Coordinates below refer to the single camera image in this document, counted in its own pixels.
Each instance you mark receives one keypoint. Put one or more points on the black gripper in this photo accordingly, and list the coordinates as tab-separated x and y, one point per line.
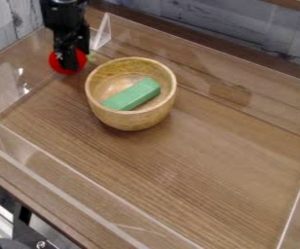
70	38

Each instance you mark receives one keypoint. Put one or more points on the red plush strawberry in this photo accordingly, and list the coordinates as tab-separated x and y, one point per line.
56	67

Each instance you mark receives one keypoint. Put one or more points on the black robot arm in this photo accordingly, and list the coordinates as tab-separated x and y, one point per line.
63	18

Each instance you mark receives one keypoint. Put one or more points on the wooden bowl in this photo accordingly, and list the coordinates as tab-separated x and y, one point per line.
117	75

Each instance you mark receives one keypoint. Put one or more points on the green rectangular block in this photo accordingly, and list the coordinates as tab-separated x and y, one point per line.
133	96

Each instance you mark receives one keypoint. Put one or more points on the clear acrylic corner bracket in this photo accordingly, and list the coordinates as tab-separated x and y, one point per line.
101	35

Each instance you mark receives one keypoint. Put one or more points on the black table leg bracket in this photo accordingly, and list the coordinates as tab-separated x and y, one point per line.
32	232

